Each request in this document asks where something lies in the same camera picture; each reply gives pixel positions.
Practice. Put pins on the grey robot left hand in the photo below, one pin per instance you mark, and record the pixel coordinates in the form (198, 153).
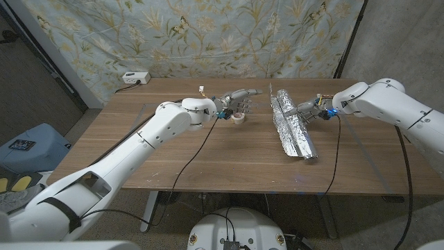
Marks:
(234, 102)

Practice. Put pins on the aluminum foil sheet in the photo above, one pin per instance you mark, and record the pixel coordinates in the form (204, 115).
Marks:
(295, 132)

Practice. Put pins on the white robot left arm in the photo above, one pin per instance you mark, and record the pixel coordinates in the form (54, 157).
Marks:
(138, 149)

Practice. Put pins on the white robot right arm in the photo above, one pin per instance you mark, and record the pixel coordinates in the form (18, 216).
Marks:
(381, 104)

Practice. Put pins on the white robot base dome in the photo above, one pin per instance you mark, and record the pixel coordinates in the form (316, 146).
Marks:
(243, 225)

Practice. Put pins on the white tape roll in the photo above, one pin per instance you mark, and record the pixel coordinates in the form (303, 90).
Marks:
(238, 121)

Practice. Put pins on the floral backdrop cloth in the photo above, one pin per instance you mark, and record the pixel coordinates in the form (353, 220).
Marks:
(208, 41)

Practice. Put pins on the white power strip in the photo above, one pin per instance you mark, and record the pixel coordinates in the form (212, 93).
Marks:
(136, 77)

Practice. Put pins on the black backdrop stand pole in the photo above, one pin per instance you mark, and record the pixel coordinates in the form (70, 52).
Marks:
(348, 45)

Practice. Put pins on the grey table leg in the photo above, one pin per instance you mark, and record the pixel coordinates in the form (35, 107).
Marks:
(147, 208)
(327, 218)

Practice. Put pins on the small black base device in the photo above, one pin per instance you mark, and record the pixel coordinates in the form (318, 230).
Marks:
(230, 246)

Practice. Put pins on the black printed marker card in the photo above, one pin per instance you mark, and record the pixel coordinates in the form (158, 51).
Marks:
(21, 144)

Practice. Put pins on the black shoe yellow insole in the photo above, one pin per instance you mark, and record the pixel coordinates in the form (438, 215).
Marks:
(2, 184)
(21, 182)

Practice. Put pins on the grey sneaker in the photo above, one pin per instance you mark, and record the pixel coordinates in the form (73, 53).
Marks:
(14, 199)

